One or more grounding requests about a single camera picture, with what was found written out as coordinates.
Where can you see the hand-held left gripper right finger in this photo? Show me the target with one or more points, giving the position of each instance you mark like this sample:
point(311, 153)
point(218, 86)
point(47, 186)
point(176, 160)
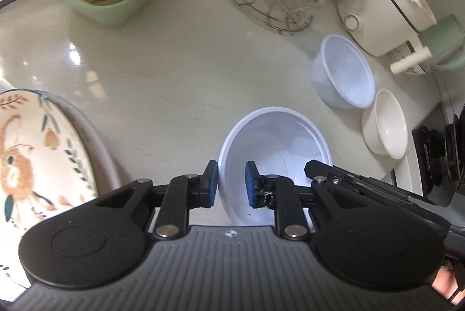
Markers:
point(250, 184)

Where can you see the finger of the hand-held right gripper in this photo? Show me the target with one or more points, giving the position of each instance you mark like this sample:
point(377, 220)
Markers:
point(363, 187)

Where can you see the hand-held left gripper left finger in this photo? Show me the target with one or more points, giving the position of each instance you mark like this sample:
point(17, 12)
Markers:
point(210, 184)

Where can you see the translucent plastic bowl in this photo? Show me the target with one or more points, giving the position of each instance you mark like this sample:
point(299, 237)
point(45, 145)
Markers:
point(345, 71)
point(276, 151)

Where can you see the large white flower plate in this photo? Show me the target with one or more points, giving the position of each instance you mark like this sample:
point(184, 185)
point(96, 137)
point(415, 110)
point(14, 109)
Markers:
point(105, 158)

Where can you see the squirrel patterned plate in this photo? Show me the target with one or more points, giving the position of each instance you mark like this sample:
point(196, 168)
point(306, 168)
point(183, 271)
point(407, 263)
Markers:
point(36, 158)

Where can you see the white ceramic bowl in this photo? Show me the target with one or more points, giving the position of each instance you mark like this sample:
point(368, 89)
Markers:
point(387, 122)

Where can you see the black cooktop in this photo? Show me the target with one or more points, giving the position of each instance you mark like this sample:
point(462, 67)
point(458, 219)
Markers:
point(432, 151)

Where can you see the pale green container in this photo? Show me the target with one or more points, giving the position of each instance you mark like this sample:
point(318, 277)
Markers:
point(448, 42)

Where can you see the white electric cooker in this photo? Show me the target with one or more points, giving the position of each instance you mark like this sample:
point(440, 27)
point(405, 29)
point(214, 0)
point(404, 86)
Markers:
point(381, 12)

